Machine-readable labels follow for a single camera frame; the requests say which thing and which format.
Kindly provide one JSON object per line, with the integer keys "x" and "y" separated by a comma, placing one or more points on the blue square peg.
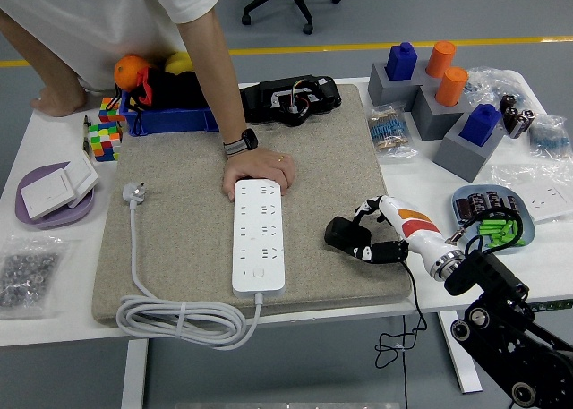
{"x": 479, "y": 125}
{"x": 400, "y": 62}

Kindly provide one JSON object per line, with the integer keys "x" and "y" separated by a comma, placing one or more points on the bag of black cylinders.
{"x": 515, "y": 116}

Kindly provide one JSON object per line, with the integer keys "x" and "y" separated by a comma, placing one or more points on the person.
{"x": 112, "y": 15}

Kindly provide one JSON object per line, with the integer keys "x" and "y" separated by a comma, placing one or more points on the metal pen tool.
{"x": 86, "y": 136}

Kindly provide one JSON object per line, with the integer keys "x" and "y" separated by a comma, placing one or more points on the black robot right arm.
{"x": 483, "y": 270}

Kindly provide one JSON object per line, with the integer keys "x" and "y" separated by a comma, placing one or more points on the person's right hand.
{"x": 60, "y": 102}

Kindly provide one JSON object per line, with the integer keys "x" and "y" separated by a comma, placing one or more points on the person's left hand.
{"x": 255, "y": 165}

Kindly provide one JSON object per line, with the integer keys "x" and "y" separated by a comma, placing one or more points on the black wrist watch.
{"x": 248, "y": 139}

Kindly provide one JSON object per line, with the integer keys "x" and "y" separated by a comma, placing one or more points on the yellow lemon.
{"x": 179, "y": 64}

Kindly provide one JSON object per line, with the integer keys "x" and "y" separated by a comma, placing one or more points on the grey-brown mat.
{"x": 188, "y": 158}

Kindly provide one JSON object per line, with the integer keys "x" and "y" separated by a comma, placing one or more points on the white table leg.
{"x": 134, "y": 373}
{"x": 456, "y": 368}

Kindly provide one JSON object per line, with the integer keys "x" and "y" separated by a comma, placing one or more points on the orange fruit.
{"x": 127, "y": 71}

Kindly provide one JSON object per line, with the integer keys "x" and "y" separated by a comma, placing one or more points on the light blue plate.
{"x": 530, "y": 230}

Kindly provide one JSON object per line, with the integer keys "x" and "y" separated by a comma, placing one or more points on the purple plate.
{"x": 58, "y": 218}

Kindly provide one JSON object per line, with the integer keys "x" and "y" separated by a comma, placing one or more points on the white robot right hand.
{"x": 416, "y": 230}

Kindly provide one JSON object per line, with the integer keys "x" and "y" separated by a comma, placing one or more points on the white power strip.
{"x": 257, "y": 230}

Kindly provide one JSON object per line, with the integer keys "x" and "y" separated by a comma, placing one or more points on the crumpled clear plastic bag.
{"x": 492, "y": 82}

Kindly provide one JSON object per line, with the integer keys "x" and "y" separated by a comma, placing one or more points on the grey block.
{"x": 380, "y": 89}
{"x": 430, "y": 118}
{"x": 456, "y": 158}

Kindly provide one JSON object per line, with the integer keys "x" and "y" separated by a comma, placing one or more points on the black plug adapter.
{"x": 340, "y": 232}

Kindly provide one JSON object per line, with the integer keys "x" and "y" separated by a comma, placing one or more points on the orange cylinder peg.
{"x": 441, "y": 60}
{"x": 451, "y": 87}

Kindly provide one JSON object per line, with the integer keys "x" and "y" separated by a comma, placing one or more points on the white socket in clear bag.
{"x": 546, "y": 201}

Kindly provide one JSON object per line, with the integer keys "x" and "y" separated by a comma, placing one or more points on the large colourful puzzle cube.
{"x": 105, "y": 140}

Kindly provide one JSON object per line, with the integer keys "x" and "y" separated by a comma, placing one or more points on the clear bag of metal nuts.
{"x": 27, "y": 275}

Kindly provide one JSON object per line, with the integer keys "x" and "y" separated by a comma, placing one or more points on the clear bag of striped resistors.
{"x": 387, "y": 131}

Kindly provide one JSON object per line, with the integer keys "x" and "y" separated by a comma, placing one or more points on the small white wall switch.
{"x": 82, "y": 176}

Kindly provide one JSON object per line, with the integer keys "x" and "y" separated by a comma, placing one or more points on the small colourful puzzle cube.
{"x": 107, "y": 109}

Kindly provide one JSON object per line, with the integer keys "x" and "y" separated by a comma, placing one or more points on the black table control panel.
{"x": 555, "y": 304}

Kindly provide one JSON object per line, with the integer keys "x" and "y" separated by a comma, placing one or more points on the large white wall switch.
{"x": 45, "y": 194}

